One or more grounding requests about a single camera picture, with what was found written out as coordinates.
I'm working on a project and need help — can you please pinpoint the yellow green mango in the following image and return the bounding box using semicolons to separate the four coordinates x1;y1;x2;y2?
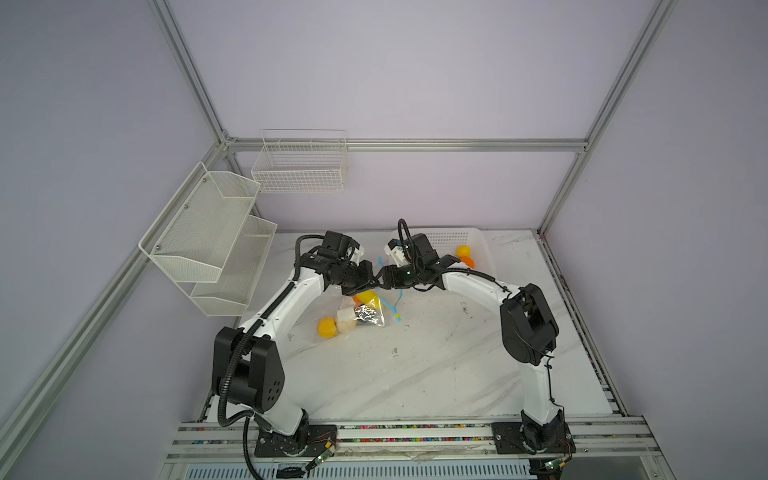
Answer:
357;290;382;310

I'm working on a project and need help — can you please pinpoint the dark avocado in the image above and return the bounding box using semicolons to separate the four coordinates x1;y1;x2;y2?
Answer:
355;305;385;327

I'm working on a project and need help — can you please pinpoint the clear zip top bag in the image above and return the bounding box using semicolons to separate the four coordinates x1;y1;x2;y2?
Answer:
317;260;386;339

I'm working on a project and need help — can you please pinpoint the white garlic bulb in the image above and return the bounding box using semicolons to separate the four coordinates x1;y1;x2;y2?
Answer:
335;306;357;334

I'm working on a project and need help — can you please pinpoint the yellow peach fruit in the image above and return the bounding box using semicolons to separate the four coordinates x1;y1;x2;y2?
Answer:
317;317;338;339

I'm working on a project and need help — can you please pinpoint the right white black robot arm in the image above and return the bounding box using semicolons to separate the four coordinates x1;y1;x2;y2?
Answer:
377;233;570;454

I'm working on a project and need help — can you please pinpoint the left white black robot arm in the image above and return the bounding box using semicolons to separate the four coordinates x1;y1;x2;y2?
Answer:
211;231;375;456

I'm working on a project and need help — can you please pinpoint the white perforated plastic basket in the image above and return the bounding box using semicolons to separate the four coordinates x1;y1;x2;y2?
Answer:
410;227;496;276

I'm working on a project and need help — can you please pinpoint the small yellow lemon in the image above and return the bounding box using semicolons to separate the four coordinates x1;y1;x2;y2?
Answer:
456;245;471;258

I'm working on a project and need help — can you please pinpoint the white mesh two-tier shelf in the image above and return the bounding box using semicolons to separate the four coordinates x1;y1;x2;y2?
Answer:
138;163;277;317

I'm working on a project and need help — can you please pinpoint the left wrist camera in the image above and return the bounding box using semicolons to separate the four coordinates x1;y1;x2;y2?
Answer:
347;240;364;264

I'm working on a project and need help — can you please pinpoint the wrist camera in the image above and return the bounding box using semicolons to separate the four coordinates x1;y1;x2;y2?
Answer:
384;239;409;267
347;240;364;264

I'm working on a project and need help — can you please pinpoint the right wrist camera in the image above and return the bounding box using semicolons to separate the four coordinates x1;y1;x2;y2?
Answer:
384;239;409;267

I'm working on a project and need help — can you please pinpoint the white wire wall basket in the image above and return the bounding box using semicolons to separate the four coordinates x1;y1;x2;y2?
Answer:
251;129;348;194

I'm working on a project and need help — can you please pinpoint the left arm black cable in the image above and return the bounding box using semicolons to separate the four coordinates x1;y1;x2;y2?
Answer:
216;233;325;480

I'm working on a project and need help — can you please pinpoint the aluminium front rail base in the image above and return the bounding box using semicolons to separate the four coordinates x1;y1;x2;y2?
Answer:
159;416;675;479

